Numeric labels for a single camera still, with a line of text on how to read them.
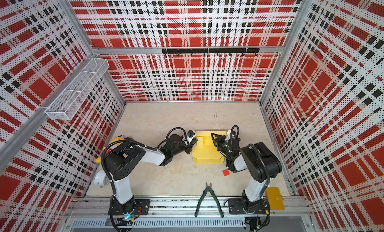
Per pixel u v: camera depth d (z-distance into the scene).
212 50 0.89
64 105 0.69
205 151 1.00
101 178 0.76
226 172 0.86
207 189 0.79
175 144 0.74
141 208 0.73
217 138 0.83
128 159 0.51
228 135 0.85
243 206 0.66
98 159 0.88
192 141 0.82
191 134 0.80
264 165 0.46
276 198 0.75
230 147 0.69
